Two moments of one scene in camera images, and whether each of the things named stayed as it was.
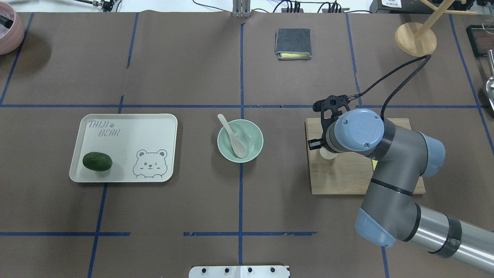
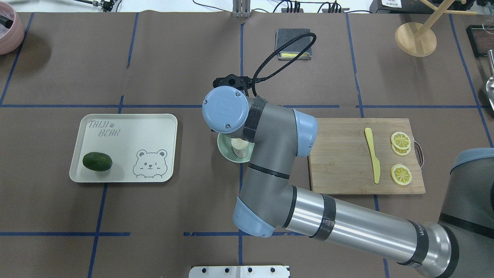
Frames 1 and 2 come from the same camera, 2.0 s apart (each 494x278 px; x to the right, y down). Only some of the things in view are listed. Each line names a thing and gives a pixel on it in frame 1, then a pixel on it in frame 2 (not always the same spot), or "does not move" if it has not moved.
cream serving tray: (142, 147) does not move
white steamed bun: (326, 154) to (239, 144)
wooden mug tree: (418, 40) does not move
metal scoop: (490, 82) does not move
